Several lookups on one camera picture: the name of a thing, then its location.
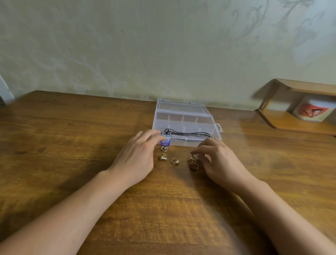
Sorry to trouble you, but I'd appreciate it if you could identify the person's left hand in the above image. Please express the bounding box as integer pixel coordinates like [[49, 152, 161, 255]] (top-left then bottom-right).
[[106, 130, 167, 189]]

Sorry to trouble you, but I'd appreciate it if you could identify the person's right hand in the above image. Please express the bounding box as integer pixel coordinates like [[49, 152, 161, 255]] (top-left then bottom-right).
[[189, 138, 259, 195]]

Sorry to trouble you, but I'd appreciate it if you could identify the clear plastic organizer box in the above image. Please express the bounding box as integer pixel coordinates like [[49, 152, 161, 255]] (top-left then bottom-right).
[[152, 99, 225, 148]]

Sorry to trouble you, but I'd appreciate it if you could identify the person's left forearm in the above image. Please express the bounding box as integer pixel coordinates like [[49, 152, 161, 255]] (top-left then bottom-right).
[[0, 168, 127, 255]]

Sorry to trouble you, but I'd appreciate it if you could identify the person's right forearm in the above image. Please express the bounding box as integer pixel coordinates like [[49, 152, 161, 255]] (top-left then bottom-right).
[[233, 178, 336, 255]]

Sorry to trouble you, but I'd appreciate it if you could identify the wooden shelf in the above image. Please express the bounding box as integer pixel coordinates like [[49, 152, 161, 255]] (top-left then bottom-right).
[[255, 78, 336, 137]]

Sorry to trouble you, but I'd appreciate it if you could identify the white printed mug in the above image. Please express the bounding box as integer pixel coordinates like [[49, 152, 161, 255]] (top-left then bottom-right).
[[292, 94, 336, 123]]

